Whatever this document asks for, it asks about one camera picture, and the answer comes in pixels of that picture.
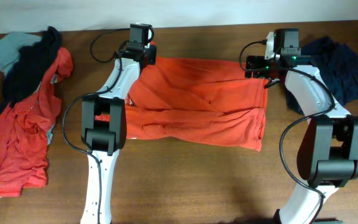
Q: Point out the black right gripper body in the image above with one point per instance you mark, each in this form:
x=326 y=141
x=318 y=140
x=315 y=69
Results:
x=263 y=68

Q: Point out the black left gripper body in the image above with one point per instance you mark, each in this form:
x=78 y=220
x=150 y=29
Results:
x=151 y=51

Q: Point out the red t-shirt with white print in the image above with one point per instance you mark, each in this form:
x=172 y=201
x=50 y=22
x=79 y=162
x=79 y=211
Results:
x=197 y=100

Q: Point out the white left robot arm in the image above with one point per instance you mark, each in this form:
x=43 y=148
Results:
x=104 y=130

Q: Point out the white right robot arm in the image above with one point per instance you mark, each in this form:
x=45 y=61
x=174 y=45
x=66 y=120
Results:
x=328 y=155

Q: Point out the folded navy blue garment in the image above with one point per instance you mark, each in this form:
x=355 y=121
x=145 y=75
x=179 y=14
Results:
x=338 y=65

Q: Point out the black garment in pile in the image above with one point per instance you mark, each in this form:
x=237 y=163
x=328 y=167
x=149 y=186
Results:
x=25 y=76

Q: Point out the grey garment in pile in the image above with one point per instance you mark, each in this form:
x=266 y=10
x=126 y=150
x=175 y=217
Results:
x=10 y=45

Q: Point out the red mesh garment in pile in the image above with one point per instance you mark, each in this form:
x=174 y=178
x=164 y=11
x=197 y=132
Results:
x=23 y=132

